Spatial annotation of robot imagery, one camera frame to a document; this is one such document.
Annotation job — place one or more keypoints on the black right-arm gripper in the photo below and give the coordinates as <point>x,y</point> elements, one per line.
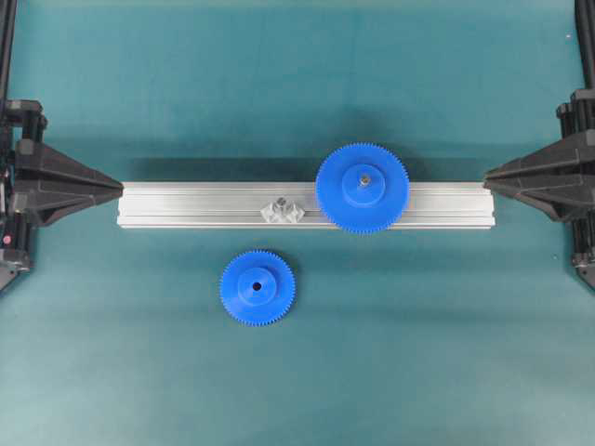
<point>575,116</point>

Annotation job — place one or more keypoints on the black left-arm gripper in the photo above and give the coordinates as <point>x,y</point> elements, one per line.
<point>38,161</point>

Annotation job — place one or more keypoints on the small blue plastic gear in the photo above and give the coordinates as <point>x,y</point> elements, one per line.
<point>257,288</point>

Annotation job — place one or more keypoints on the large blue plastic gear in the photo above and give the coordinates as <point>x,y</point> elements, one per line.
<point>349,205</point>

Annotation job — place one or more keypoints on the silver aluminium extrusion rail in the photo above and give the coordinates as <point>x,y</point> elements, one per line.
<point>230,205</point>

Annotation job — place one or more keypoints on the steel shaft with mount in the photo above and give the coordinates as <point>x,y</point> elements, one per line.
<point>282,212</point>

